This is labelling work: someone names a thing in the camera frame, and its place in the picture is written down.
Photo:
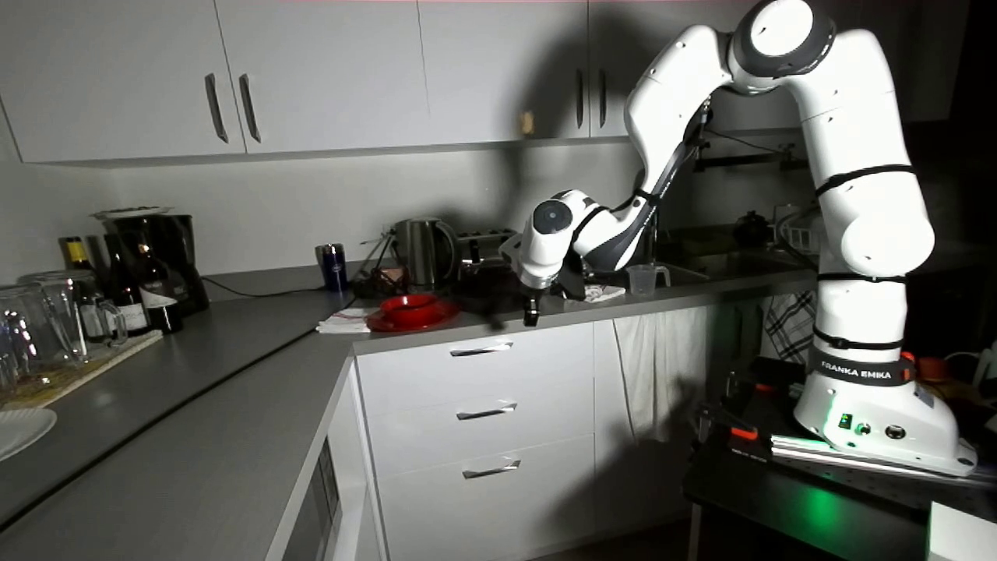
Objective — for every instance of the white upper kitchen cabinet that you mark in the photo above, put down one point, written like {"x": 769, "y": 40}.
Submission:
{"x": 332, "y": 72}

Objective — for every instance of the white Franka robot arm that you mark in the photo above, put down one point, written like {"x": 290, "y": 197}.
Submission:
{"x": 861, "y": 207}

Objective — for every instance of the black robot table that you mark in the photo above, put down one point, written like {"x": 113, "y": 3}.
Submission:
{"x": 789, "y": 509}

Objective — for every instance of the white napkin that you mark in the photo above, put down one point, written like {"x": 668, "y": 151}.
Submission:
{"x": 339, "y": 321}

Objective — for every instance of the white deep drawer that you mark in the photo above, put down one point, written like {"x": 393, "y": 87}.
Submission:
{"x": 436, "y": 515}

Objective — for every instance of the white patterned cloth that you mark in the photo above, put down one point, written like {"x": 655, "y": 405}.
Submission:
{"x": 605, "y": 295}

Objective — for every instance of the white shallow drawer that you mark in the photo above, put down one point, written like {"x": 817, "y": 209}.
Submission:
{"x": 416, "y": 423}

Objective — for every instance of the clear drinking glass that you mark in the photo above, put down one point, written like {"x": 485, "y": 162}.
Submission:
{"x": 15, "y": 338}
{"x": 58, "y": 315}

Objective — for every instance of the checkered dish towel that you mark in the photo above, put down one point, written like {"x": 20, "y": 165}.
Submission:
{"x": 789, "y": 328}

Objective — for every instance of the dark wine bottle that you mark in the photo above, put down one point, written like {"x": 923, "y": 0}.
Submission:
{"x": 128, "y": 300}

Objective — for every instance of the white dish rack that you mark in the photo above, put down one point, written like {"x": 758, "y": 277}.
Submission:
{"x": 797, "y": 231}

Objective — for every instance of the steel electric kettle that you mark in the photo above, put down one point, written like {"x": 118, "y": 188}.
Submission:
{"x": 420, "y": 253}

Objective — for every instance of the white plate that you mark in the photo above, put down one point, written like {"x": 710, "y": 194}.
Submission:
{"x": 20, "y": 427}

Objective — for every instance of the black coffee maker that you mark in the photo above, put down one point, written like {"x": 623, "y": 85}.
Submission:
{"x": 156, "y": 259}

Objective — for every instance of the chrome four-slot toaster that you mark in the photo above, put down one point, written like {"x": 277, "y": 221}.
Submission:
{"x": 486, "y": 246}

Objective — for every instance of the yellow-capped dark bottle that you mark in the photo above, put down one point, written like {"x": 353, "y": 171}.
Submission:
{"x": 82, "y": 297}

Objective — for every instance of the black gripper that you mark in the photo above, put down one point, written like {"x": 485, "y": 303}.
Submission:
{"x": 540, "y": 291}

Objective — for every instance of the red bowl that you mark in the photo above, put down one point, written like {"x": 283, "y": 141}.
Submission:
{"x": 409, "y": 313}

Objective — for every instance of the white box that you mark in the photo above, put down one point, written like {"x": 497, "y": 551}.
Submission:
{"x": 960, "y": 531}

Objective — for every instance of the white drawer holding red tray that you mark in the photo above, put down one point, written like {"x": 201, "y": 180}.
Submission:
{"x": 416, "y": 363}

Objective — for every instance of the grey cup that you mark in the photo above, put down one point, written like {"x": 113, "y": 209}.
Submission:
{"x": 647, "y": 277}

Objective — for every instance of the dark frying pan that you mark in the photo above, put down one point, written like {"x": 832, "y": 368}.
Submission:
{"x": 485, "y": 295}

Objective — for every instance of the black red-lit controller box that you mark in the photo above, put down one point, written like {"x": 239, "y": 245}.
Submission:
{"x": 758, "y": 405}

